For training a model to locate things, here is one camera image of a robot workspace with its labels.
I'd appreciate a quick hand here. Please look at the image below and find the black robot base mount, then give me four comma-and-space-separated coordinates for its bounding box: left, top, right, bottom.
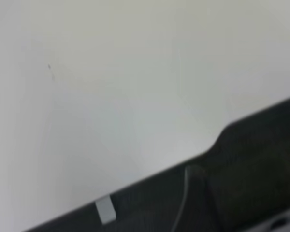
21, 93, 290, 232

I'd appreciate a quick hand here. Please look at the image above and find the grey tape strip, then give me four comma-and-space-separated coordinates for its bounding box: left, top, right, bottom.
95, 195, 117, 224

